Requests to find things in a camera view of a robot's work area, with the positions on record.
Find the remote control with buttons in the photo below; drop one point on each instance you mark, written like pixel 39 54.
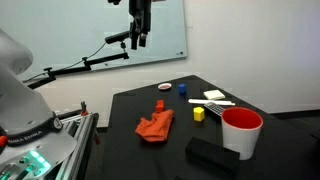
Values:
pixel 215 108

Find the aluminium frame rail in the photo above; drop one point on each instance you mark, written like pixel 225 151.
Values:
pixel 80 140

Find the blue cube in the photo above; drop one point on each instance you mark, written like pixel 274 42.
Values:
pixel 182 89

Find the glass whiteboard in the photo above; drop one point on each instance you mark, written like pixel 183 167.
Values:
pixel 66 26

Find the black camera on boom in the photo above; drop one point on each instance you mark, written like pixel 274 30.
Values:
pixel 116 37

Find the small red base clip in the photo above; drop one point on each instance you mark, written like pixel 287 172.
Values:
pixel 3 140

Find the black rectangular box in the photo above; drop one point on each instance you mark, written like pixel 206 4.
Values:
pixel 211 156

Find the white sticky note pad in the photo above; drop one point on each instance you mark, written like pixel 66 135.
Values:
pixel 214 94

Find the white cup with red inside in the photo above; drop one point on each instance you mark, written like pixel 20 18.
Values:
pixel 240 140

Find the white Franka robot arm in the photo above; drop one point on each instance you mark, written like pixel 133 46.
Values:
pixel 20 100

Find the small red and white dish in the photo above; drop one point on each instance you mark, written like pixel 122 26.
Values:
pixel 164 86

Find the orange cloth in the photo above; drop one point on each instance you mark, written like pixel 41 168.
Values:
pixel 156 126

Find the orange cube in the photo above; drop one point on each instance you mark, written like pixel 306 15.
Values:
pixel 160 106

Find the white stick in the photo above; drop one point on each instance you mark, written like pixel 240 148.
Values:
pixel 210 101

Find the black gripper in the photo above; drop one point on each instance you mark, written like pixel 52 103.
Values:
pixel 140 13

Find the red and black frame clamp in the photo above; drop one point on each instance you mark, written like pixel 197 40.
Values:
pixel 83 109

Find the yellow cube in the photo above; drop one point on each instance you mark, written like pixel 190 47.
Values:
pixel 199 114

